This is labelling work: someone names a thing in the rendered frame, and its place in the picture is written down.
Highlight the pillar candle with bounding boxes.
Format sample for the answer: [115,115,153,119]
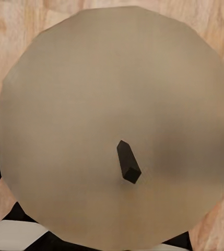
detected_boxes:
[0,6,224,251]

